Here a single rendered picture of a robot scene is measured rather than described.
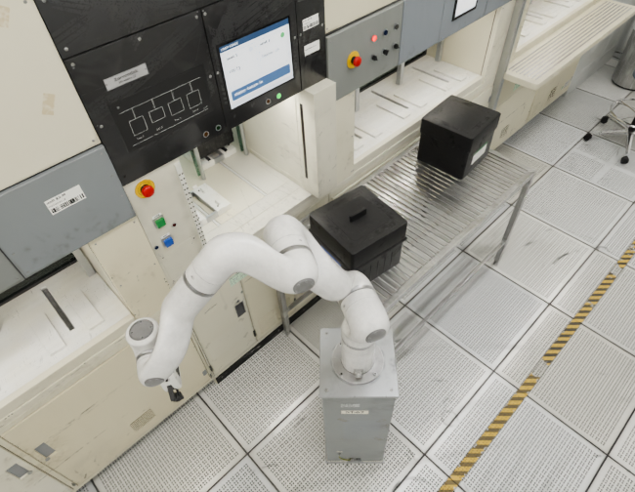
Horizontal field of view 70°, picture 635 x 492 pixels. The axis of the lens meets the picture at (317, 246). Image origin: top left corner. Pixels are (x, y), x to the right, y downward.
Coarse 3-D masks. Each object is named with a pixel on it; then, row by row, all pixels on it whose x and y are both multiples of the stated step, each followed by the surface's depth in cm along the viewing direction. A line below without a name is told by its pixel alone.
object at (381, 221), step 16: (352, 192) 192; (368, 192) 191; (320, 208) 186; (336, 208) 186; (352, 208) 185; (368, 208) 185; (384, 208) 185; (320, 224) 180; (336, 224) 180; (352, 224) 179; (368, 224) 179; (384, 224) 179; (400, 224) 178; (320, 240) 187; (336, 240) 174; (352, 240) 174; (368, 240) 173; (384, 240) 176; (400, 240) 184; (336, 256) 181; (352, 256) 170; (368, 256) 176
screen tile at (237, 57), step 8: (224, 56) 141; (232, 56) 143; (240, 56) 145; (248, 56) 147; (256, 56) 149; (232, 64) 144; (256, 64) 151; (240, 72) 148; (248, 72) 151; (256, 72) 153; (232, 80) 148; (240, 80) 150
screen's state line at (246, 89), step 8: (288, 64) 161; (272, 72) 158; (280, 72) 160; (288, 72) 163; (256, 80) 155; (264, 80) 157; (272, 80) 160; (240, 88) 152; (248, 88) 154; (256, 88) 156; (232, 96) 151; (240, 96) 153
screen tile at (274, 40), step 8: (264, 40) 148; (272, 40) 150; (280, 40) 153; (264, 48) 150; (272, 48) 152; (280, 48) 155; (272, 56) 154; (280, 56) 157; (288, 56) 159; (264, 64) 154; (272, 64) 156
